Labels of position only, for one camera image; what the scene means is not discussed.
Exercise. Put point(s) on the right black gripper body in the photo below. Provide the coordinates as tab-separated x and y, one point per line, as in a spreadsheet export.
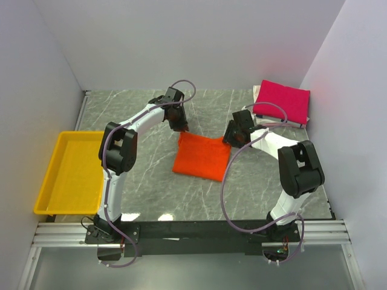
236	141

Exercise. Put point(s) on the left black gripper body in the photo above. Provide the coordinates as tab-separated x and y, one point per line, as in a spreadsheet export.
175	122

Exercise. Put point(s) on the orange t shirt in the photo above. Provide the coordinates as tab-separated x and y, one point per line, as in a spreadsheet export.
201	157

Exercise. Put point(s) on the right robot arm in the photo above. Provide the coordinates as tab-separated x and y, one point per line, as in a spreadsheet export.
300	171

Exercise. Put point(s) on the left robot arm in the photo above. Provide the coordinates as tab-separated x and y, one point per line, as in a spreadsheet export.
118	151

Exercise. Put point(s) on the folded white t shirt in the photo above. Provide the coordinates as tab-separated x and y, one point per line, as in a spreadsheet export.
271	121

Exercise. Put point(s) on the folded magenta t shirt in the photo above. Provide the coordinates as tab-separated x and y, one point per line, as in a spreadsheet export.
293	101

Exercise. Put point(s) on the yellow plastic tray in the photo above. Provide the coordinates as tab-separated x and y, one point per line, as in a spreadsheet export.
74	179

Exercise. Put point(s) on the black base beam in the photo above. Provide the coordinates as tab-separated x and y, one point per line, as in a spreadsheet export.
189	237

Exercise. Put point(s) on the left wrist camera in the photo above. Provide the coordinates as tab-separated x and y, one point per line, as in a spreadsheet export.
174	95

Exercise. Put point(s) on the aluminium frame rail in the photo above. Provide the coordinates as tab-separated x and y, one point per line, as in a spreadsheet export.
61	235

